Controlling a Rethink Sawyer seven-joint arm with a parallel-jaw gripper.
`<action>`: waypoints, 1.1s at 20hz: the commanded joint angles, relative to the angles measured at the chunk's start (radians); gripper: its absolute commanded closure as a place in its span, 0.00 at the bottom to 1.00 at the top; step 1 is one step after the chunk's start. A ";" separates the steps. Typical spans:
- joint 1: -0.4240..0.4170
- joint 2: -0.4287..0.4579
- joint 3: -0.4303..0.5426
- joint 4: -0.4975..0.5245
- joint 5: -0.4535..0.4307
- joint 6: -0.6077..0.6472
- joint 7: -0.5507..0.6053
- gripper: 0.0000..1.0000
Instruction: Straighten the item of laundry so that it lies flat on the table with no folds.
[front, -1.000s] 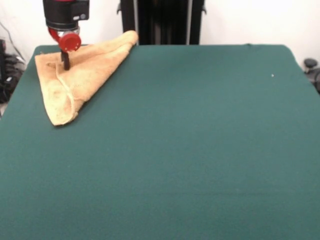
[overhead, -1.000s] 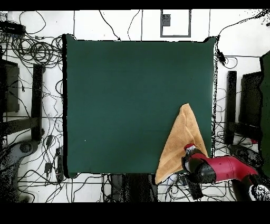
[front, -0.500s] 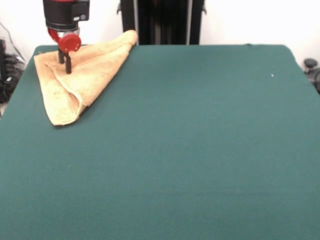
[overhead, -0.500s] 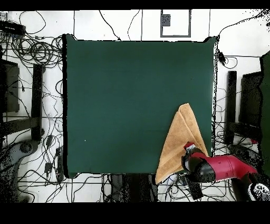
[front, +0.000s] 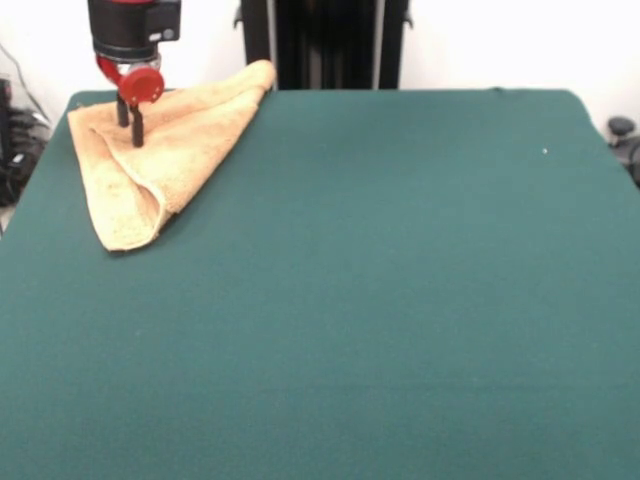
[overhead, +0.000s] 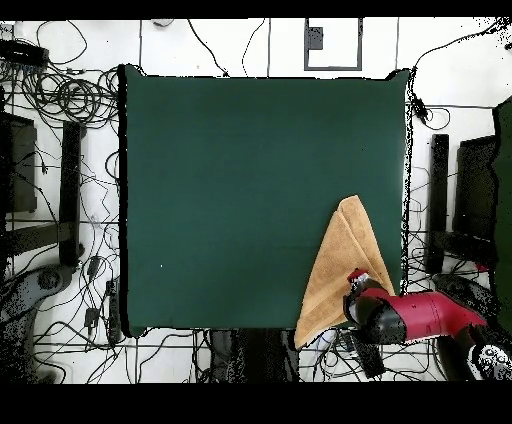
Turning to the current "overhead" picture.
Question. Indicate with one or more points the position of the small black power adapter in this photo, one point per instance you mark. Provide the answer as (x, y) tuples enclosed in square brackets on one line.
[(91, 318), (94, 266)]

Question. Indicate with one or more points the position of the black metal stand frame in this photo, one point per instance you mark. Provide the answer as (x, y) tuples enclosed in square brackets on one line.
[(70, 192), (438, 200)]

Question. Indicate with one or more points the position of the black box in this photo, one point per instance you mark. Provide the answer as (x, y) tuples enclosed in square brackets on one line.
[(20, 164), (474, 188)]

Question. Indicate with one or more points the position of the black rectangular floor device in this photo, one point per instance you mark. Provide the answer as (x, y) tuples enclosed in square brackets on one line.
[(368, 358)]

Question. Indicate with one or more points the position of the black power strip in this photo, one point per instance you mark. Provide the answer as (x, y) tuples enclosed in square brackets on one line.
[(24, 52)]

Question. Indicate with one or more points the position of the tan terry towel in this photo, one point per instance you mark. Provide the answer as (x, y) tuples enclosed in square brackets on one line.
[(336, 272)]

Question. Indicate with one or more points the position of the gray square floor box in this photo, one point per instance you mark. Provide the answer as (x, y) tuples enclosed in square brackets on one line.
[(314, 38)]

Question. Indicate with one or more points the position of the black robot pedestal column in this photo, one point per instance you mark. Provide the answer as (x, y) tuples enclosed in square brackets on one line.
[(256, 356)]

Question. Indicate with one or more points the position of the dark green fabric sheet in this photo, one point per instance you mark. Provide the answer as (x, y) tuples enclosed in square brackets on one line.
[(504, 200)]

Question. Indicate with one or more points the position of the gray black floor stand base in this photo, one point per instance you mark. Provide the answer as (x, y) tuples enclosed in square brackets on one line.
[(48, 280), (476, 290)]

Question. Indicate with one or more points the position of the gray floor hatch frame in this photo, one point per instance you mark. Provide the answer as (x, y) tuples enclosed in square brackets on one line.
[(332, 68)]

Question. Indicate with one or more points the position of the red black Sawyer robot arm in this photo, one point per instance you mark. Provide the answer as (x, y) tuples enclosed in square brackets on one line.
[(424, 316)]

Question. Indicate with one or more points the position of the dark green table cloth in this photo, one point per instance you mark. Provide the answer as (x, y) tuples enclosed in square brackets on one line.
[(200, 160)]

